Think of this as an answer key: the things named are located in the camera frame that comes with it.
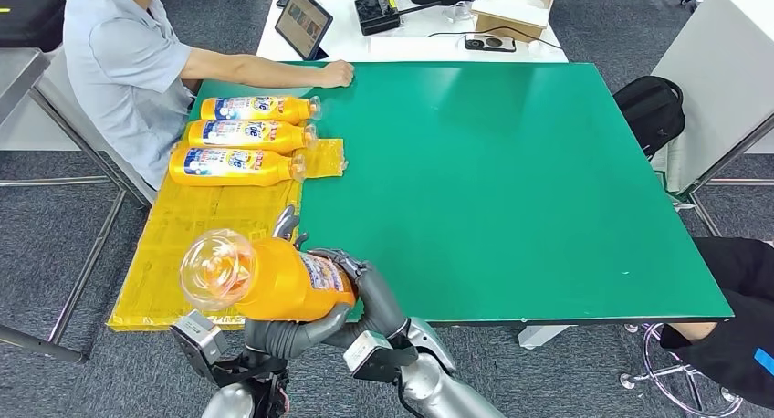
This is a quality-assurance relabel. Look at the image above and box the person's right hand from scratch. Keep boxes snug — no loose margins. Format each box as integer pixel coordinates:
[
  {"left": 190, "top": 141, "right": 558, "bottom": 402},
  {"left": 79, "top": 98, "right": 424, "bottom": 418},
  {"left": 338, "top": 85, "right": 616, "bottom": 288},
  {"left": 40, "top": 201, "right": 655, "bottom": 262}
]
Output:
[{"left": 317, "top": 59, "right": 356, "bottom": 90}]

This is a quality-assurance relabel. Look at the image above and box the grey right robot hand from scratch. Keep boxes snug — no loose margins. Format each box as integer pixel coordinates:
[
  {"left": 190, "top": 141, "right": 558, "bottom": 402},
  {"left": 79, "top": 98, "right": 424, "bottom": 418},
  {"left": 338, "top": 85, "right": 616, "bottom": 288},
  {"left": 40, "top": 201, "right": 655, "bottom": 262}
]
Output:
[{"left": 308, "top": 247, "right": 411, "bottom": 351}]

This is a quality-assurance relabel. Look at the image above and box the orange detergent bottle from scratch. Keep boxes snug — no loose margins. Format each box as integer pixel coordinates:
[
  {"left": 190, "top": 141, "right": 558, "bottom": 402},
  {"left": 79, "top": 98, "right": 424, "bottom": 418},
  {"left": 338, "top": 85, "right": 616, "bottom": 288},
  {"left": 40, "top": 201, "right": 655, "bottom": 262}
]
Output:
[
  {"left": 200, "top": 95, "right": 321, "bottom": 125},
  {"left": 187, "top": 120, "right": 319, "bottom": 156},
  {"left": 179, "top": 228, "right": 359, "bottom": 323},
  {"left": 168, "top": 147, "right": 308, "bottom": 188}
]

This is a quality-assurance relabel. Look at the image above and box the black tablet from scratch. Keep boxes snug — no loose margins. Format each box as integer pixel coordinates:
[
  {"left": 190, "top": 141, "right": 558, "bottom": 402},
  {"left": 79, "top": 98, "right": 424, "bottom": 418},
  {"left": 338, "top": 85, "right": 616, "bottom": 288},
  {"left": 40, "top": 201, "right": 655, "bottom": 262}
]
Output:
[{"left": 275, "top": 0, "right": 334, "bottom": 62}]

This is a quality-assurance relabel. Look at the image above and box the clear plastic bag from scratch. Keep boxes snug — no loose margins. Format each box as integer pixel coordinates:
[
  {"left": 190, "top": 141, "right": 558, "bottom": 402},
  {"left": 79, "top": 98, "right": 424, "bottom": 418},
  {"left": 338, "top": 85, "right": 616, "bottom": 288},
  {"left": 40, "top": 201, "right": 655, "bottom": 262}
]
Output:
[{"left": 441, "top": 0, "right": 480, "bottom": 24}]

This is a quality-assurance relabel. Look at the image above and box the white table foot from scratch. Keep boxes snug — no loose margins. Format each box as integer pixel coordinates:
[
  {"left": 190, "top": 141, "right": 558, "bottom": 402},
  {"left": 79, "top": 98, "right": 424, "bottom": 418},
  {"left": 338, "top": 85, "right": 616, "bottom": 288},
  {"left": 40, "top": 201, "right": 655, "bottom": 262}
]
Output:
[{"left": 518, "top": 325, "right": 572, "bottom": 351}]

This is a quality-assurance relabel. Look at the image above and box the open cardboard box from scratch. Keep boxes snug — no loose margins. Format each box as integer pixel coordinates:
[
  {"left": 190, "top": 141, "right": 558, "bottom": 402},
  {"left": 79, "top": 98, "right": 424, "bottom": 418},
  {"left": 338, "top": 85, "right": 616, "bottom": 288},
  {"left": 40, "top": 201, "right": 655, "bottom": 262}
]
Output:
[{"left": 470, "top": 0, "right": 560, "bottom": 43}]

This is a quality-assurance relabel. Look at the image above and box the yellow taped cardboard sheet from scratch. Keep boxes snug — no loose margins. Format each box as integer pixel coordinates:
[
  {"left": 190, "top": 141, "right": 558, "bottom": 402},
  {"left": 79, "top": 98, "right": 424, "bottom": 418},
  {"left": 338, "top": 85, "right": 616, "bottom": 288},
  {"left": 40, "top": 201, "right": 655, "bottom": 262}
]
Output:
[{"left": 107, "top": 138, "right": 347, "bottom": 333}]

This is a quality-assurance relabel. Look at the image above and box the person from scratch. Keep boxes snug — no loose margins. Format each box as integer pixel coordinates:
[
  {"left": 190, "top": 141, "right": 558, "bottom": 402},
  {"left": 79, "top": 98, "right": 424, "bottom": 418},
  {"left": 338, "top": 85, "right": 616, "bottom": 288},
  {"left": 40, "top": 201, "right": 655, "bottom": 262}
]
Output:
[
  {"left": 62, "top": 0, "right": 356, "bottom": 192},
  {"left": 659, "top": 236, "right": 774, "bottom": 407}
]

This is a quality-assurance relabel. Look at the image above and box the chrome stool base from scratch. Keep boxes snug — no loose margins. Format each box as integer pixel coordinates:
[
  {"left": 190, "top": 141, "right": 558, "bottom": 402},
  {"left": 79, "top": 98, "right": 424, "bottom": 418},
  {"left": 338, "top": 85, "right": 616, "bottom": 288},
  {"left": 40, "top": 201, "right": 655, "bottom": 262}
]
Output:
[{"left": 619, "top": 323, "right": 746, "bottom": 418}]

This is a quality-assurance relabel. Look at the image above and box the black hard case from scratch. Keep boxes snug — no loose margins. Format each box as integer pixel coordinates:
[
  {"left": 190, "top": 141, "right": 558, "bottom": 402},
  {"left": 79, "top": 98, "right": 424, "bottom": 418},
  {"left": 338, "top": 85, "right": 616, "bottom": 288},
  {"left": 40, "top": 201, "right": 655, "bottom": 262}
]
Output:
[{"left": 0, "top": 0, "right": 67, "bottom": 52}]

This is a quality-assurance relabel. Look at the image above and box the black backpack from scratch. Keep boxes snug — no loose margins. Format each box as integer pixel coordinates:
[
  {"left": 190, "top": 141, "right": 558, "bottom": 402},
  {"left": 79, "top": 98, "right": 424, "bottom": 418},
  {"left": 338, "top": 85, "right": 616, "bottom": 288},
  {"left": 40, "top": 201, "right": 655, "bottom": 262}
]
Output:
[{"left": 612, "top": 76, "right": 687, "bottom": 162}]

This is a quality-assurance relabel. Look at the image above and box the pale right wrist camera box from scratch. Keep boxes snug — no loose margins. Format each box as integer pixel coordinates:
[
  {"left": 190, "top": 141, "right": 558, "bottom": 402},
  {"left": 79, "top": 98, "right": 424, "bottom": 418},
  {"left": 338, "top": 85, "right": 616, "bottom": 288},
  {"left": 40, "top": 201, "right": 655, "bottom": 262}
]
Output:
[{"left": 342, "top": 330, "right": 420, "bottom": 384}]

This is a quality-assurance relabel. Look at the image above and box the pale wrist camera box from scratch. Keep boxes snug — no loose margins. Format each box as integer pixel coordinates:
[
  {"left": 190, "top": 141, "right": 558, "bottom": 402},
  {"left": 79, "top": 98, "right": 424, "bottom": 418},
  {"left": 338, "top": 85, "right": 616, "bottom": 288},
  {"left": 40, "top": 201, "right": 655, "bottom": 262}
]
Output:
[
  {"left": 342, "top": 330, "right": 420, "bottom": 384},
  {"left": 170, "top": 309, "right": 230, "bottom": 385}
]

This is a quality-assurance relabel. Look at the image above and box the black cable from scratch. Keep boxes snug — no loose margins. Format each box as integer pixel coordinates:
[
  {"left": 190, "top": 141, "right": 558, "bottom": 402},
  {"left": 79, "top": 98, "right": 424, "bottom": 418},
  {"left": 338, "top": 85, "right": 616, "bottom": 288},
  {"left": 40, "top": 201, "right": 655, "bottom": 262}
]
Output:
[{"left": 426, "top": 26, "right": 561, "bottom": 51}]

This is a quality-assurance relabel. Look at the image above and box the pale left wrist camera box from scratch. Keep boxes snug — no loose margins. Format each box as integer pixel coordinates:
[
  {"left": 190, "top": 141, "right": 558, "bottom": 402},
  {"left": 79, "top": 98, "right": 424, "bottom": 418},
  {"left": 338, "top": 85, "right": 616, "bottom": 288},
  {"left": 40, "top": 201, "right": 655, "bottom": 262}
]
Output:
[{"left": 170, "top": 309, "right": 230, "bottom": 385}]

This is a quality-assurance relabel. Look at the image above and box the grey metal frame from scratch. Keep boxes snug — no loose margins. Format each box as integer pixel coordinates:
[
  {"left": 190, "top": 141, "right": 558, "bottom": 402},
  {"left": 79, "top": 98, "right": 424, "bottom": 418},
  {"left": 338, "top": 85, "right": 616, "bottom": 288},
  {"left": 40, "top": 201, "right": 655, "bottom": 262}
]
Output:
[{"left": 664, "top": 110, "right": 774, "bottom": 238}]

